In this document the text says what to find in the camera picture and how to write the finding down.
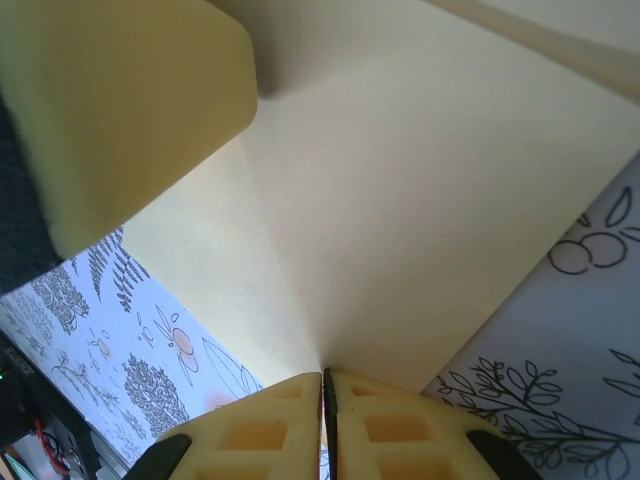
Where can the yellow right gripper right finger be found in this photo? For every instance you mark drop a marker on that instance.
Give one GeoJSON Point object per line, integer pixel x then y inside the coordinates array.
{"type": "Point", "coordinates": [350, 450]}

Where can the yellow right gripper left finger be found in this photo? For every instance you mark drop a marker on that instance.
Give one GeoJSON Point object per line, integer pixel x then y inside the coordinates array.
{"type": "Point", "coordinates": [305, 450]}

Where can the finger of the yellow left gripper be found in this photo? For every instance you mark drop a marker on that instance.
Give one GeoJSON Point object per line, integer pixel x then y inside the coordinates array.
{"type": "Point", "coordinates": [125, 100]}

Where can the yellow cloth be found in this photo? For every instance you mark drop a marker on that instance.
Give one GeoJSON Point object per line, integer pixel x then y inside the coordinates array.
{"type": "Point", "coordinates": [400, 200]}

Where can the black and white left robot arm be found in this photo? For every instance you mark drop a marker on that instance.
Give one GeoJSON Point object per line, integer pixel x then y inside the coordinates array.
{"type": "Point", "coordinates": [20, 400]}

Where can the floral patterned table mat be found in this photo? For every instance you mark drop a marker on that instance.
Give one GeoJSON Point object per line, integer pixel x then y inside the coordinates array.
{"type": "Point", "coordinates": [550, 350]}

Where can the wide aluminium mounting rail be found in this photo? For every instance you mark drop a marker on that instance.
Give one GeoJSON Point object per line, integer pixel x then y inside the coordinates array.
{"type": "Point", "coordinates": [115, 460]}

